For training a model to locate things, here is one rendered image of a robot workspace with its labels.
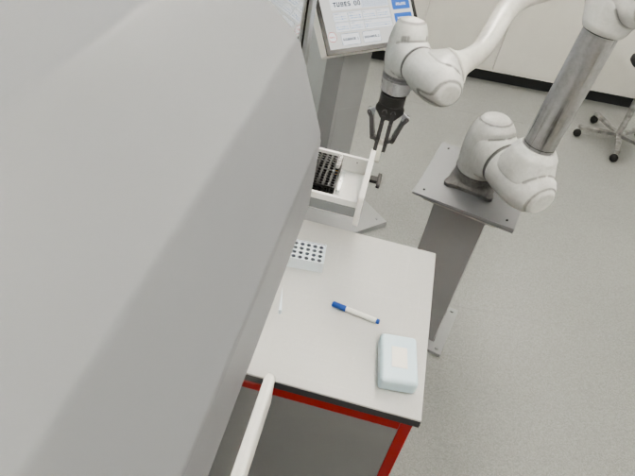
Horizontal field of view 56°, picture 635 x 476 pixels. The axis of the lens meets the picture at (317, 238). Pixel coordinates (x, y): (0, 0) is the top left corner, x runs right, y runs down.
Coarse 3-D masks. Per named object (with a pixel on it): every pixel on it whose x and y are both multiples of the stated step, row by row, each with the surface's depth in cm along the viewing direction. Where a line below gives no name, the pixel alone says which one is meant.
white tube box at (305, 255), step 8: (296, 248) 173; (304, 248) 174; (312, 248) 174; (320, 248) 176; (296, 256) 171; (304, 256) 171; (312, 256) 172; (320, 256) 173; (288, 264) 171; (296, 264) 171; (304, 264) 171; (312, 264) 170; (320, 264) 170; (320, 272) 172
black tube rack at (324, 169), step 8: (320, 152) 194; (320, 160) 191; (328, 160) 192; (336, 160) 192; (320, 168) 187; (328, 168) 188; (320, 176) 184; (328, 176) 185; (320, 184) 181; (328, 184) 181; (328, 192) 183
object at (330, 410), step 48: (336, 240) 184; (384, 240) 187; (288, 288) 165; (336, 288) 168; (384, 288) 171; (432, 288) 174; (288, 336) 153; (336, 336) 155; (288, 384) 142; (336, 384) 144; (288, 432) 157; (336, 432) 152; (384, 432) 148
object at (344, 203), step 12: (348, 156) 196; (348, 168) 199; (360, 168) 198; (348, 180) 196; (360, 180) 197; (312, 192) 179; (348, 192) 191; (312, 204) 181; (324, 204) 180; (336, 204) 179; (348, 204) 179; (348, 216) 182
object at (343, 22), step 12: (336, 12) 238; (348, 12) 241; (360, 12) 244; (372, 12) 247; (384, 12) 250; (336, 24) 238; (348, 24) 241; (360, 24) 244; (372, 24) 247; (384, 24) 250
